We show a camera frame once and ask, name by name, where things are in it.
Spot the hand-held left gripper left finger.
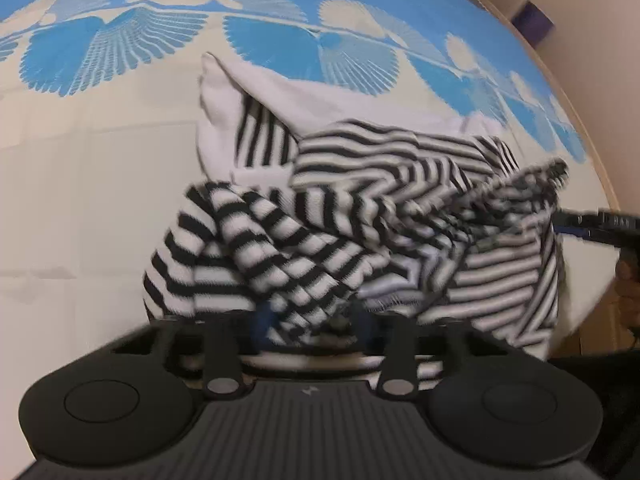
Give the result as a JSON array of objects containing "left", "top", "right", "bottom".
[{"left": 112, "top": 309, "right": 277, "bottom": 402}]

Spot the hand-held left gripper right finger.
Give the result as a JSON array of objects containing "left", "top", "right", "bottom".
[{"left": 349, "top": 309, "right": 512, "bottom": 402}]

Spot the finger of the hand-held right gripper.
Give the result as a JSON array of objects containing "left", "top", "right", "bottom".
[
  {"left": 553, "top": 207, "right": 640, "bottom": 230},
  {"left": 554, "top": 227, "right": 640, "bottom": 250}
]

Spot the striped shirt with white vest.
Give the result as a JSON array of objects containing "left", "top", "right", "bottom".
[{"left": 142, "top": 52, "right": 572, "bottom": 394}]

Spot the person's right hand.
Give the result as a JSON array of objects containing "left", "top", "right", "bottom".
[{"left": 616, "top": 254, "right": 640, "bottom": 347}]

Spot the purple box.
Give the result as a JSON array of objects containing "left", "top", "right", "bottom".
[{"left": 509, "top": 2, "right": 557, "bottom": 37}]

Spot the blue and white printed bedsheet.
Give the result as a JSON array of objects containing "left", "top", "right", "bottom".
[{"left": 0, "top": 0, "right": 622, "bottom": 466}]

